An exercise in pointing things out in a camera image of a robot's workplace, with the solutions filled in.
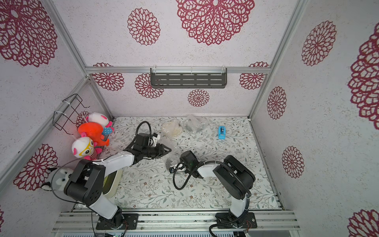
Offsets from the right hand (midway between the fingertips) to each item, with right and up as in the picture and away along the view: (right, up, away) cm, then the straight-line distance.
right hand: (183, 156), depth 95 cm
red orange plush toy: (-55, +16, -4) cm, 57 cm away
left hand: (-7, +4, -7) cm, 10 cm away
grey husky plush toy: (-58, -5, -25) cm, 63 cm away
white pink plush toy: (-53, +24, -1) cm, 58 cm away
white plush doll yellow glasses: (-53, +7, -15) cm, 56 cm away
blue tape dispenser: (+28, +15, +13) cm, 35 cm away
